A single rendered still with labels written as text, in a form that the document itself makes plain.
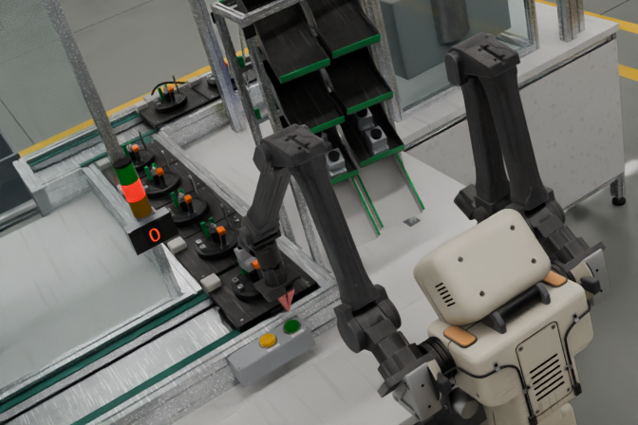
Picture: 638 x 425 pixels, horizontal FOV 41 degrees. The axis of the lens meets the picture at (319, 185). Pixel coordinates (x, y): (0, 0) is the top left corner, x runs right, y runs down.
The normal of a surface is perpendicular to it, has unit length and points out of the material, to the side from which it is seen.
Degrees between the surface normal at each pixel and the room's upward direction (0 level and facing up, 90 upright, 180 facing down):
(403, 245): 0
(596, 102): 90
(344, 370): 0
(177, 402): 90
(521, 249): 48
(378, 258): 0
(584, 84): 90
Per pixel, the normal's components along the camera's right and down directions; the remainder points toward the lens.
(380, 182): 0.07, -0.28
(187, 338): -0.24, -0.82
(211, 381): 0.50, 0.35
